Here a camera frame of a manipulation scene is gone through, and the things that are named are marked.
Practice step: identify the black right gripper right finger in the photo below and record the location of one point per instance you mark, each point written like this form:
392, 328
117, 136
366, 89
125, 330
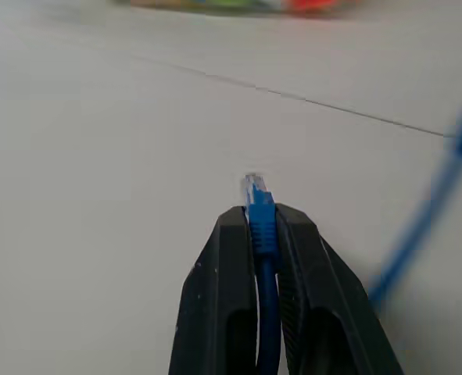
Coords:
332, 304

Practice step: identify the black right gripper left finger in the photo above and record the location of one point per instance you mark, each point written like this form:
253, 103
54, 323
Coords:
211, 289

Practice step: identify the blurred colourful object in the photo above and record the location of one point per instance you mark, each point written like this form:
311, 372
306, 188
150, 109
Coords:
230, 4

